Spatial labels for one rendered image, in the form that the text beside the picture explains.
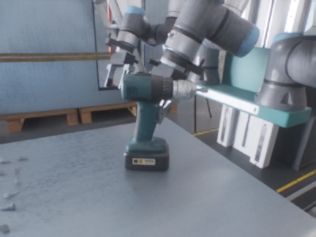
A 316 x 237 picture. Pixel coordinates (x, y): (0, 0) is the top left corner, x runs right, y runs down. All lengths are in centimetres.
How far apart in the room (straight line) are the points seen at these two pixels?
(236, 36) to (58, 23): 205
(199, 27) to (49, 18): 202
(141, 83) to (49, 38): 205
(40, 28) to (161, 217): 224
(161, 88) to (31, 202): 35
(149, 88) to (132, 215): 25
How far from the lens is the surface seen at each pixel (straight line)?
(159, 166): 51
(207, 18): 57
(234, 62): 122
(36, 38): 245
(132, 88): 45
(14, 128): 257
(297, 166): 134
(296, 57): 81
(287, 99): 91
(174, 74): 54
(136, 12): 97
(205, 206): 45
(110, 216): 43
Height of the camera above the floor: 96
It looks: 22 degrees down
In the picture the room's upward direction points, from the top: 2 degrees clockwise
